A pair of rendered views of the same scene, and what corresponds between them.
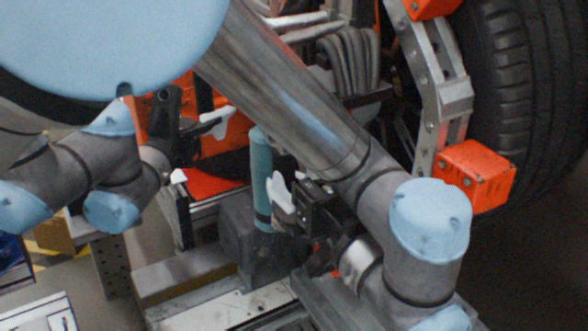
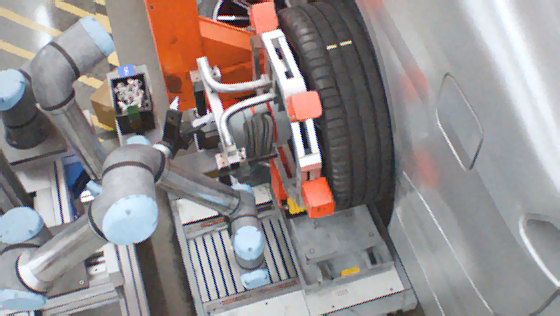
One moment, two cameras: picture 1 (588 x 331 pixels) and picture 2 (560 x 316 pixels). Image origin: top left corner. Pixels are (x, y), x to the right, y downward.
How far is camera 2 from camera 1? 1.34 m
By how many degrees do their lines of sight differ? 22
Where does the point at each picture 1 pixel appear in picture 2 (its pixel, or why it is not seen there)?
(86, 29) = (126, 237)
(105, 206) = not seen: hidden behind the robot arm
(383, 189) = (238, 225)
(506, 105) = (335, 170)
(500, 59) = (331, 150)
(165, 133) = (171, 137)
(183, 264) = (196, 161)
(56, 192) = not seen: hidden behind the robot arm
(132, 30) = (135, 236)
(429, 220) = (241, 247)
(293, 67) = (199, 188)
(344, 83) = (250, 152)
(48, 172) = not seen: hidden behind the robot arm
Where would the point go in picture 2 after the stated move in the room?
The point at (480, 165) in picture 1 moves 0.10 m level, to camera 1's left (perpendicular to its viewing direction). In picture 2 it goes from (316, 197) to (282, 191)
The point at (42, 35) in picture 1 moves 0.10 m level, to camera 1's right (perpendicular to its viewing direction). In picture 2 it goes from (119, 239) to (162, 247)
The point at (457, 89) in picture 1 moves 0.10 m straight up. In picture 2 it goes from (311, 159) to (311, 137)
